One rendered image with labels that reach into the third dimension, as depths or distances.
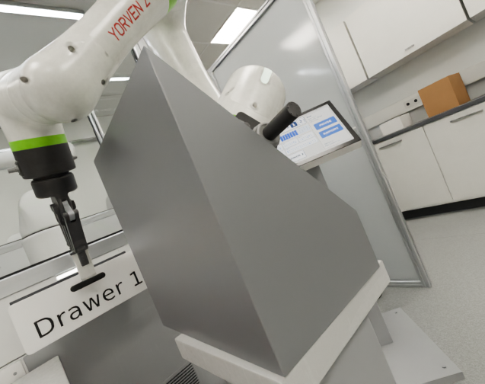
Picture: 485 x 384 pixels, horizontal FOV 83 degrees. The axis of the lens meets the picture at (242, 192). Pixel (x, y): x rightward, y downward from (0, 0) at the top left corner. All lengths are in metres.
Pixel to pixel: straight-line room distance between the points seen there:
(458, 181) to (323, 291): 2.76
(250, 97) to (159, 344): 0.79
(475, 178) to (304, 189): 2.73
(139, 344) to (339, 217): 0.75
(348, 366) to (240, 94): 0.47
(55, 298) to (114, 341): 0.27
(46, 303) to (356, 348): 0.63
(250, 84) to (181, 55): 0.32
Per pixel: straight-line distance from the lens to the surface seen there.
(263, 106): 0.51
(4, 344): 0.94
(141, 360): 1.00
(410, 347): 1.56
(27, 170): 0.64
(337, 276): 0.41
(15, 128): 0.63
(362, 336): 0.54
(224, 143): 0.32
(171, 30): 0.86
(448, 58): 3.70
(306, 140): 1.28
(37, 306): 0.78
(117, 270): 0.79
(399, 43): 3.45
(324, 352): 0.40
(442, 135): 3.02
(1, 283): 0.92
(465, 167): 3.05
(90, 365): 0.97
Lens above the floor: 0.96
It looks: level
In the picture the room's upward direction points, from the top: 23 degrees counter-clockwise
